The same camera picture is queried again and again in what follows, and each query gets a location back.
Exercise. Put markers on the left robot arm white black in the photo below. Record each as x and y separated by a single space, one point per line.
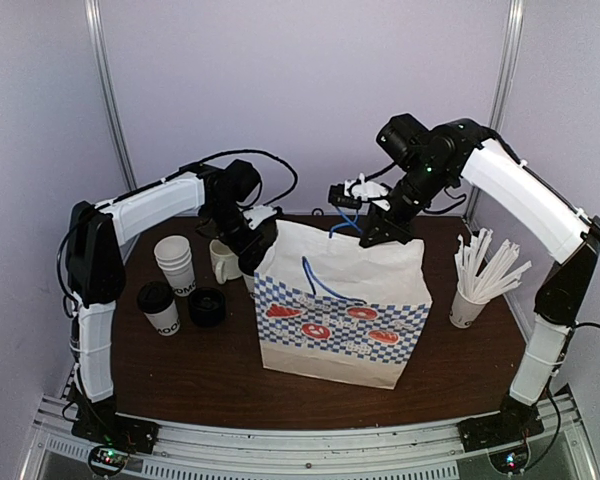
92 275

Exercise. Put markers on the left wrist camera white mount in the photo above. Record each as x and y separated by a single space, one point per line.
255 216

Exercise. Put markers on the aluminium front rail frame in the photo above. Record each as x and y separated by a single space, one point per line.
431 450

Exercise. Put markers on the white cup holding straws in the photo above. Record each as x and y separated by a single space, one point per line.
464 312

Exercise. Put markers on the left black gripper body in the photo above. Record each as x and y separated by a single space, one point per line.
241 246

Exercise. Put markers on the checkered paper takeout bag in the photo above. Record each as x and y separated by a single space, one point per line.
329 309

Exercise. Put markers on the right aluminium corner post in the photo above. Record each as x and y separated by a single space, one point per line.
508 64

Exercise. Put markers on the bundle of white wrapped straws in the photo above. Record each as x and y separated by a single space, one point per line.
480 279

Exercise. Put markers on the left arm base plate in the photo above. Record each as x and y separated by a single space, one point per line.
127 434

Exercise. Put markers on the cream ceramic mug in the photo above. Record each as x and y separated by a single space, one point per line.
224 262

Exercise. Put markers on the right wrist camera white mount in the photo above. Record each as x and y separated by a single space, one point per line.
353 194

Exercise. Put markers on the stack of white paper cups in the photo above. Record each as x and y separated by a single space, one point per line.
173 256

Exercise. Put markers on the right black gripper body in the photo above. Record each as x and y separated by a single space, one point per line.
406 222

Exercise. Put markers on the white paper coffee cup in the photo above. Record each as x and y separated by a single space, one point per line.
249 281

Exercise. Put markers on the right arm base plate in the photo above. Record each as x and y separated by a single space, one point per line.
487 432

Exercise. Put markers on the stack of black cup lids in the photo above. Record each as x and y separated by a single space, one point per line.
207 307

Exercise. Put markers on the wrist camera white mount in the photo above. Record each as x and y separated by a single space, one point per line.
353 194
255 216

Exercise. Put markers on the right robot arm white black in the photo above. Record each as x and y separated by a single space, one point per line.
433 159

